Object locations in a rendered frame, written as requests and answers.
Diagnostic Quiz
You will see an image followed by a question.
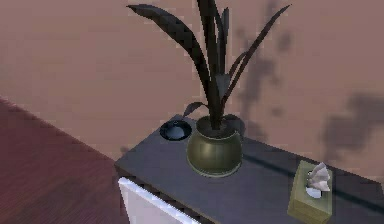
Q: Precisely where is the black round dish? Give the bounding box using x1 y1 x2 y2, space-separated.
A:
159 120 193 142

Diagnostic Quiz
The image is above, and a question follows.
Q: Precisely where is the dark house plant in green pot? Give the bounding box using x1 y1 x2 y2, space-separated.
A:
126 0 292 178

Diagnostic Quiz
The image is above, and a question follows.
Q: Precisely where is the olive green tissue box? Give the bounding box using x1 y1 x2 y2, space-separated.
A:
287 160 334 224

